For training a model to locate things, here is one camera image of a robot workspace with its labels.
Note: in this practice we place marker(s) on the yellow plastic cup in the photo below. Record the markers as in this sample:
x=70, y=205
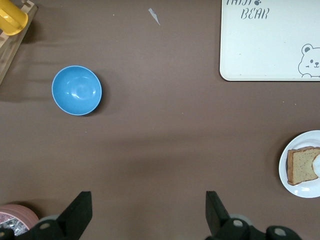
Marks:
x=11, y=17

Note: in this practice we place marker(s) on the pink round container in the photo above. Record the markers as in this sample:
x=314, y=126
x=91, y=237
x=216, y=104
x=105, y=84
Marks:
x=17, y=212

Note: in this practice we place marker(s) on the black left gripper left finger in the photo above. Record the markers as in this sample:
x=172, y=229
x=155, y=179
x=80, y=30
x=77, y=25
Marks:
x=75, y=215

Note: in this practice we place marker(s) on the wooden cup rack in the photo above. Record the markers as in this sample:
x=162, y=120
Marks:
x=15, y=47

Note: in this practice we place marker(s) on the brown bread slice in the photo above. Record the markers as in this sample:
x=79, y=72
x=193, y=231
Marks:
x=300, y=167

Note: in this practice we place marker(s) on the cream bear print tray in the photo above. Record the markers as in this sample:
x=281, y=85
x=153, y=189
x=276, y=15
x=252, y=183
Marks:
x=265, y=50

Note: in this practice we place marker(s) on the blue bowl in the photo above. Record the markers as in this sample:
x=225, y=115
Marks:
x=76, y=90

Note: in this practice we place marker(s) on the white round plate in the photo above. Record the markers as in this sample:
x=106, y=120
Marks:
x=300, y=191

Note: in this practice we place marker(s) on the fried egg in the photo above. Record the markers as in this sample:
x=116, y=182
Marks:
x=317, y=165

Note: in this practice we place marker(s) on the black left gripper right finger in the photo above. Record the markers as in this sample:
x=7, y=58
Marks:
x=217, y=215

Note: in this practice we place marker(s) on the small grey paper scrap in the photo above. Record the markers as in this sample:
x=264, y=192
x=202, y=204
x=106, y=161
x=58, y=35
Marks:
x=154, y=15

